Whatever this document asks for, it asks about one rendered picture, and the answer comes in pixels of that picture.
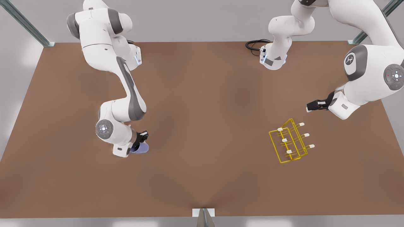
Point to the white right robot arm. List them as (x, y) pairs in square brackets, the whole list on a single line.
[(126, 82)]

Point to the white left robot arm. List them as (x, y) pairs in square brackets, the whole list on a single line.
[(372, 63)]

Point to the silver frame post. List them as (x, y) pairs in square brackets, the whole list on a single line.
[(204, 218), (374, 22), (26, 23)]

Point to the blue cup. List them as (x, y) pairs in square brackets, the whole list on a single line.
[(141, 148)]

